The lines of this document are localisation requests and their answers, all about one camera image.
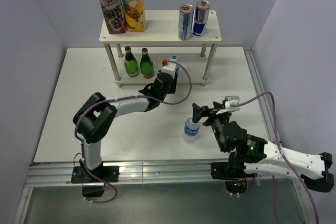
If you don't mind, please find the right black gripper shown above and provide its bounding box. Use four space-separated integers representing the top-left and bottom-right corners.
191 101 230 152

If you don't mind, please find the Pocari water bottle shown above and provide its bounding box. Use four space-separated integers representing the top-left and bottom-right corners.
171 56 180 76
183 117 201 143

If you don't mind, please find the green glass bottle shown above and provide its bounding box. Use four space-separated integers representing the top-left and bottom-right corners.
140 48 154 79
124 46 139 77

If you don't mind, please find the silver energy can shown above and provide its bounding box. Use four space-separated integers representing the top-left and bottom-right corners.
178 4 194 41

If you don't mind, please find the Red Bull can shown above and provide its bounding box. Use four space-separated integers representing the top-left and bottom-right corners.
193 0 210 36

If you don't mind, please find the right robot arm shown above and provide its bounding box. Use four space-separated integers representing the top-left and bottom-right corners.
192 102 334 193

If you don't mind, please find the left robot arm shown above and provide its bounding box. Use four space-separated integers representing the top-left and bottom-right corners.
71 71 178 184

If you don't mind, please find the white two-tier shelf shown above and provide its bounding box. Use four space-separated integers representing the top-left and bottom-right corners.
99 10 222 88

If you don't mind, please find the pineapple juice carton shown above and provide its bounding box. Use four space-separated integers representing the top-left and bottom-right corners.
122 0 145 32

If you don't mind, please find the grape juice carton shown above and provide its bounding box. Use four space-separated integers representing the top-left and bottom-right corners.
99 0 127 34

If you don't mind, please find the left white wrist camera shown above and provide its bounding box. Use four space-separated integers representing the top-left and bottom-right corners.
159 59 176 79

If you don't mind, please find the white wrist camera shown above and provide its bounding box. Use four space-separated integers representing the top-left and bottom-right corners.
214 95 240 115
159 59 176 79

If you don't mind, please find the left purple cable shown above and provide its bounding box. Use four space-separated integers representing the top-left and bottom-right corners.
75 60 193 204

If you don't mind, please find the purple cable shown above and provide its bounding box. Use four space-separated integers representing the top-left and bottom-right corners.
75 60 193 204
232 91 320 224

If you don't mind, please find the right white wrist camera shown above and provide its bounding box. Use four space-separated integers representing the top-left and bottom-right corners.
214 95 240 115

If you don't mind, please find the aluminium front rail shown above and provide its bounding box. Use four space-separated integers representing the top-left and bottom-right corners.
14 159 315 223

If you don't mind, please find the aluminium side rail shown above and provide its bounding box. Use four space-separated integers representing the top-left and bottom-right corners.
243 47 275 141

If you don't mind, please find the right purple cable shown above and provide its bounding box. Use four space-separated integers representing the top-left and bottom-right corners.
232 91 320 224

